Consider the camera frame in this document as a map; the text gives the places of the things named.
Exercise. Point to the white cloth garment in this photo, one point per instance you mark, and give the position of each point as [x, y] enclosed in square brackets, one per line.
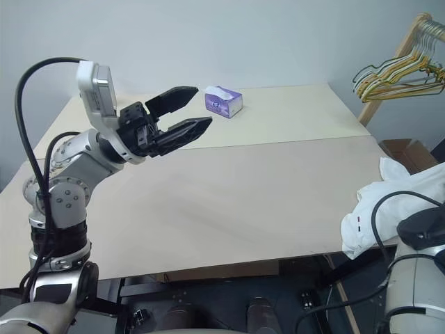
[393, 195]

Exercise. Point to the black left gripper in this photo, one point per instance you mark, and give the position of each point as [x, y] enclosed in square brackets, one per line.
[133, 128]

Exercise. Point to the dark brown rounded shape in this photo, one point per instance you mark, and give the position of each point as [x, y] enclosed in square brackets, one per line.
[262, 313]
[179, 316]

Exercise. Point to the purple tissue box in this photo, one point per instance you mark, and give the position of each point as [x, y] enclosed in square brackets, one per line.
[226, 104]

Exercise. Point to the small black block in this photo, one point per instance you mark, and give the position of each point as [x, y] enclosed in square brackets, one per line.
[139, 316]

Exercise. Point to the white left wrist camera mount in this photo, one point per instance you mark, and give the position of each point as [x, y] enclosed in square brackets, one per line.
[111, 134]

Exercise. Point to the brown cardboard box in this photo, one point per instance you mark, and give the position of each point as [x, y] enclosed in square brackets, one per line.
[400, 148]

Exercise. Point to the black table frame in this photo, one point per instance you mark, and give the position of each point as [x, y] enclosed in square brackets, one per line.
[347, 269]

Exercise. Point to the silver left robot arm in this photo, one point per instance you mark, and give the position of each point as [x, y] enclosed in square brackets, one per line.
[66, 205]

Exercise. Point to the light wooden strip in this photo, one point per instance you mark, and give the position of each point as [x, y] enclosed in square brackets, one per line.
[352, 323]

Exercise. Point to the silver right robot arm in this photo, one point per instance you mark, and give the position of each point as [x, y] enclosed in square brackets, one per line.
[410, 285]

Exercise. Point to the wooden hanger rack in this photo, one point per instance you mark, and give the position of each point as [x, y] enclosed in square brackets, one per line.
[368, 111]

